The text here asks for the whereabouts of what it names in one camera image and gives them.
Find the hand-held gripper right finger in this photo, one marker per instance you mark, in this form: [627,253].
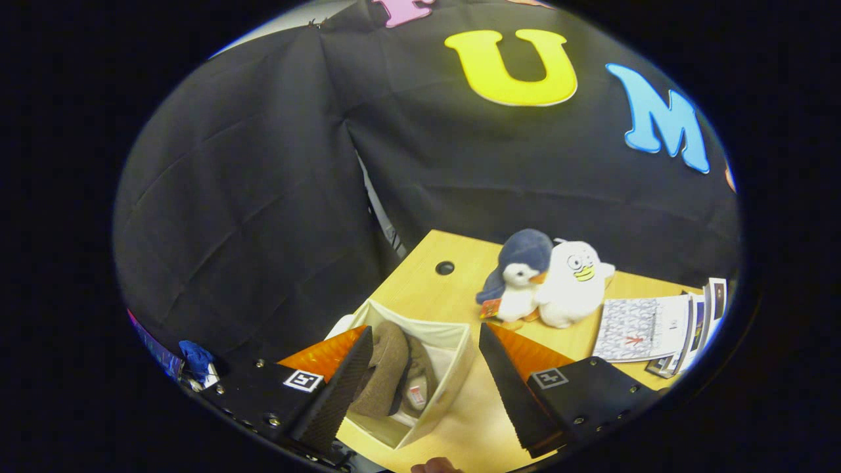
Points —
[516,401]

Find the white duck plush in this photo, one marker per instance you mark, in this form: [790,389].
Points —
[571,295]

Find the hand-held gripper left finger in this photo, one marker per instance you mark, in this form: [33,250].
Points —
[335,401]

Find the grey white penguin plush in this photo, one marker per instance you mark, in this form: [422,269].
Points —
[522,263]

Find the blue cloth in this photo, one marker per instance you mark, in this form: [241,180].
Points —
[196,358]

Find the brown fuzzy slipper shoe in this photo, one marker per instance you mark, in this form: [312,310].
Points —
[384,368]
[420,378]

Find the pink purple printed board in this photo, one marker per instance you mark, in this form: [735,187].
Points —
[154,348]

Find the dark book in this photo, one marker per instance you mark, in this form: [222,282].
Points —
[660,368]

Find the white book blue picture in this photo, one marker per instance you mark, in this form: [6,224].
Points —
[696,328]

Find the beige fabric storage box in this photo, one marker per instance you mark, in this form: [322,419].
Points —
[450,348]

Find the grey patterned book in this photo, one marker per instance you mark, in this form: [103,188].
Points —
[637,328]

